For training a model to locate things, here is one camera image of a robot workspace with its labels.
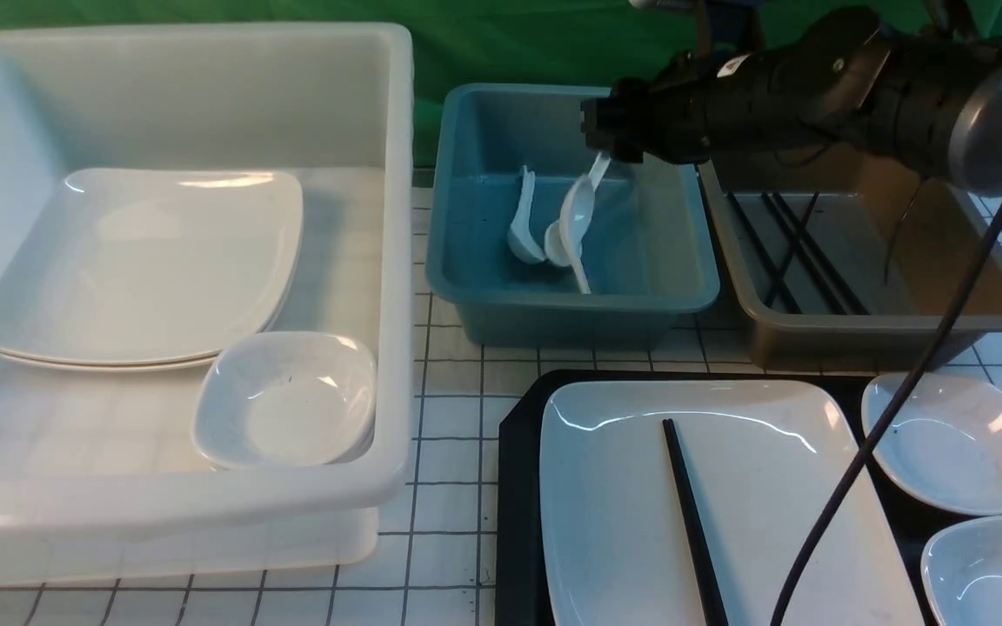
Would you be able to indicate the black chopstick in bin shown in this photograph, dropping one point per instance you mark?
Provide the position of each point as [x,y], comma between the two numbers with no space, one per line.
[841,285]
[762,252]
[819,281]
[785,216]

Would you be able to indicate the white spoon middle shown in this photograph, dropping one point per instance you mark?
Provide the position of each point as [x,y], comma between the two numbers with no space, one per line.
[560,252]

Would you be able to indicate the large white plastic tub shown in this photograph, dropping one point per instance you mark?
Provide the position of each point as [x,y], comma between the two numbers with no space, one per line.
[98,475]

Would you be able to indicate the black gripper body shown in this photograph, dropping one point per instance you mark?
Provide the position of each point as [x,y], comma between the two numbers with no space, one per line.
[729,93]

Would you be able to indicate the white spoon long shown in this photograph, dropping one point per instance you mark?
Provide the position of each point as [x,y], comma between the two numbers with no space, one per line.
[579,205]

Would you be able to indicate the blue plastic bin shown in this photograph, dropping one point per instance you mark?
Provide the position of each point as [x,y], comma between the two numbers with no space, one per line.
[648,253]

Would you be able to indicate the green backdrop cloth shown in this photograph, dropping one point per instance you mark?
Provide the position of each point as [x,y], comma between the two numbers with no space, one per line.
[298,85]

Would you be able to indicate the white bowl tray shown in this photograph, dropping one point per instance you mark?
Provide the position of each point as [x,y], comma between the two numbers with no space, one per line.
[944,446]
[961,572]

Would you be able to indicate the lower white plate in tub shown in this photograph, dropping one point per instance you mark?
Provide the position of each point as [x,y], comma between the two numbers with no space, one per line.
[153,366]

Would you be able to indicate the white plate in tub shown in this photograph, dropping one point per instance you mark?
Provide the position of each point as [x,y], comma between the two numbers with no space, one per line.
[153,366]
[130,265]

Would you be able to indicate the large white square plate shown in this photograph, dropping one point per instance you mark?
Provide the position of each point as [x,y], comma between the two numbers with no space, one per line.
[763,455]

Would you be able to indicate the black chopstick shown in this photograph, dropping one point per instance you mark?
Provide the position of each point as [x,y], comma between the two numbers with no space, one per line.
[819,281]
[709,592]
[785,216]
[841,285]
[762,252]

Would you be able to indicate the white bowl in tub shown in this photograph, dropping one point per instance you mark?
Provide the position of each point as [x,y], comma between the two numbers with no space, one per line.
[286,399]

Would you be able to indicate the white spoon small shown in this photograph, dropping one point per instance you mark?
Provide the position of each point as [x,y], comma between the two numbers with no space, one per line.
[521,242]

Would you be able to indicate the brown plastic bin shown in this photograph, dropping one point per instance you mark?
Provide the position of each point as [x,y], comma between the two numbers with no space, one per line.
[902,245]

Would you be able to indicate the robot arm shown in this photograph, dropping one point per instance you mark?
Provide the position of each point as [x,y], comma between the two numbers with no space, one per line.
[930,103]

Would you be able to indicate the black serving tray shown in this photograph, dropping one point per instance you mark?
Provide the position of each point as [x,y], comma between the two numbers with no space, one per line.
[865,571]

